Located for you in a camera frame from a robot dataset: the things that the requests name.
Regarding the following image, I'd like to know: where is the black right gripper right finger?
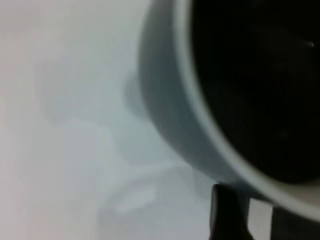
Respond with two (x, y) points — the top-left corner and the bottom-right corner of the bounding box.
(271, 206), (320, 240)

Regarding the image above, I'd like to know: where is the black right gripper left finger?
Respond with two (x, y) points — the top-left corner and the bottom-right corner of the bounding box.
(208, 184), (255, 240)

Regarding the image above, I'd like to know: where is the dark grey ceramic mug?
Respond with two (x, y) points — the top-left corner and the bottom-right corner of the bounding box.
(136, 0), (320, 223)

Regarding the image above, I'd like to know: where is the black coffee liquid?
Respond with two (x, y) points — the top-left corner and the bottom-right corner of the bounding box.
(189, 0), (320, 185)

